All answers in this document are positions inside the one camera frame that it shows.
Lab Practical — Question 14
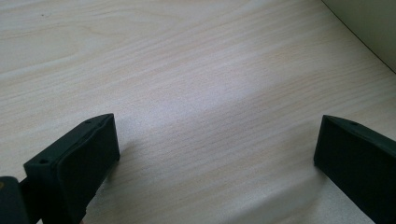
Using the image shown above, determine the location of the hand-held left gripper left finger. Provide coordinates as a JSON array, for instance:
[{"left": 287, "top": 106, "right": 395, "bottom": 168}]
[{"left": 23, "top": 113, "right": 120, "bottom": 224}]

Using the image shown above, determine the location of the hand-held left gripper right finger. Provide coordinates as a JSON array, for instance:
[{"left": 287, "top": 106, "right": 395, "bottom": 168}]
[{"left": 313, "top": 114, "right": 396, "bottom": 224}]

